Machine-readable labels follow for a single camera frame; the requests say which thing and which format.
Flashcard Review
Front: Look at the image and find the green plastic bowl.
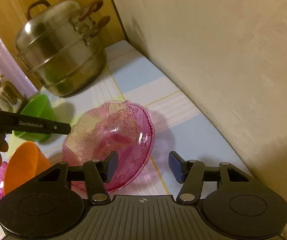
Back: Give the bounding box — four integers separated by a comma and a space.
13, 94, 56, 142

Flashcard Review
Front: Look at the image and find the orange plastic bowl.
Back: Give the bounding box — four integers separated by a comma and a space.
3, 141, 51, 195

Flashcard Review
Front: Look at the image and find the pink glass plate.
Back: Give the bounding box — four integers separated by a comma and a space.
62, 101, 155, 192

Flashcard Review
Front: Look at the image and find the stainless steel kettle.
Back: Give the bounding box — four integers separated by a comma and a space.
0, 75, 27, 113

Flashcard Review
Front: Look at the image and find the checkered tablecloth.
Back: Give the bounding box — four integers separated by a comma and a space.
0, 39, 254, 235

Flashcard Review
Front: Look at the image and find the lilac curtain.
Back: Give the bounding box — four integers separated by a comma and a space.
0, 38, 38, 97

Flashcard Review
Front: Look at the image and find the stainless steel steamer pot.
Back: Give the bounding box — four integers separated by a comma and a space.
15, 0, 111, 97

